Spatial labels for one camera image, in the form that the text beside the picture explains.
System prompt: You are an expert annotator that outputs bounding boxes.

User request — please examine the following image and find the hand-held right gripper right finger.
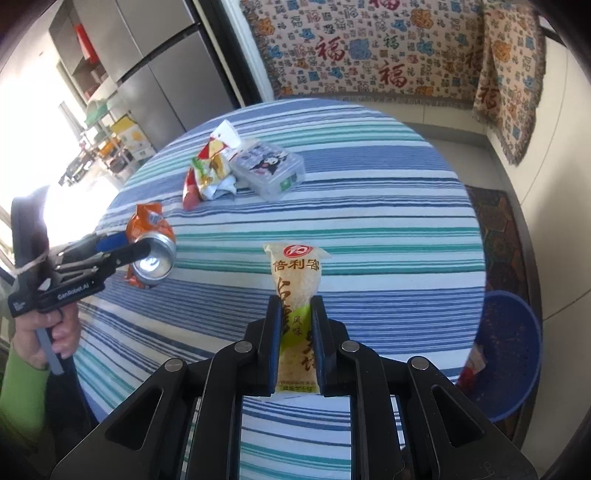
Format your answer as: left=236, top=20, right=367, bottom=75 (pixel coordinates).
left=310, top=295, right=539, bottom=480

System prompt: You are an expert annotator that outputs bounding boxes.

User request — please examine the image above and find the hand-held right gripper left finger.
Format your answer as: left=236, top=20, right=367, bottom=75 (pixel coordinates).
left=50, top=295, right=285, bottom=480

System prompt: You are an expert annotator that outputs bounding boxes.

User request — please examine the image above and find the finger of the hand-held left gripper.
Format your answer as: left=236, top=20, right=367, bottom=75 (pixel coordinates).
left=56, top=230, right=136, bottom=262
left=59, top=242, right=151, bottom=283

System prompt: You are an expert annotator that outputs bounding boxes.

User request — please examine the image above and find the cream rice cracker packet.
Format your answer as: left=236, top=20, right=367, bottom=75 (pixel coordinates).
left=263, top=242, right=333, bottom=396

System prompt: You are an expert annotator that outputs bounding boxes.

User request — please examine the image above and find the blue plastic basin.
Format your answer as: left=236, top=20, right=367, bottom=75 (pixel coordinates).
left=455, top=290, right=544, bottom=424

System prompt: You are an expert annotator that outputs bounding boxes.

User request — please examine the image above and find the person's left forearm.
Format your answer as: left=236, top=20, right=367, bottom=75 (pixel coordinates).
left=0, top=342, right=52, bottom=468

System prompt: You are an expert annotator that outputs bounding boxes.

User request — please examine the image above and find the person's left hand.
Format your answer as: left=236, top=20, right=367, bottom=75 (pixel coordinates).
left=13, top=305, right=80, bottom=370

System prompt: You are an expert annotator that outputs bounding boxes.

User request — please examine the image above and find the red snack packet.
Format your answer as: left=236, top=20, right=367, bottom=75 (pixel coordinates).
left=182, top=167, right=205, bottom=212

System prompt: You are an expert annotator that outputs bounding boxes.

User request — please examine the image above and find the green white sachet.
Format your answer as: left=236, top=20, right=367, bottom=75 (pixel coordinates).
left=191, top=152, right=239, bottom=202

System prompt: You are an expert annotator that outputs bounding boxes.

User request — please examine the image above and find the yellow cardboard box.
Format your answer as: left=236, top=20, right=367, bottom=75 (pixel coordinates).
left=110, top=115, right=156, bottom=161

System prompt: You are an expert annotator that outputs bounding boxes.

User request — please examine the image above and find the white torn cartoon packet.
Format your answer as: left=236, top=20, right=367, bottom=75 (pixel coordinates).
left=208, top=119, right=244, bottom=156

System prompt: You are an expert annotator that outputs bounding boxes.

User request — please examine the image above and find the clear cartoon-lid plastic box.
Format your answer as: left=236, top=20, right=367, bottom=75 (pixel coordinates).
left=230, top=137, right=306, bottom=202

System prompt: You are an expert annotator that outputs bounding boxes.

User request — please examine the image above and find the white red wrapper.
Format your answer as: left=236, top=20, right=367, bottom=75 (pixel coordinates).
left=455, top=346, right=489, bottom=389

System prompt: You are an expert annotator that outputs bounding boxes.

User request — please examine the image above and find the storage shelf rack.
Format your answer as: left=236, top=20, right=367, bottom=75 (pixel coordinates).
left=46, top=0, right=153, bottom=186

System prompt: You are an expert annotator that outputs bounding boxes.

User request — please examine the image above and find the grey refrigerator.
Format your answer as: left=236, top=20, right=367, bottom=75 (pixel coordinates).
left=71, top=0, right=252, bottom=145

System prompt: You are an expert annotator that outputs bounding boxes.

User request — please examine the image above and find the dark patterned rug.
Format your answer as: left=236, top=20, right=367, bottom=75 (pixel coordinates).
left=464, top=185, right=530, bottom=302

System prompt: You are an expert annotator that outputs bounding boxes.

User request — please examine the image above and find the printed blanket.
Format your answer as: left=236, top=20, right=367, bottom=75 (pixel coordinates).
left=239, top=0, right=486, bottom=110
left=472, top=0, right=549, bottom=167

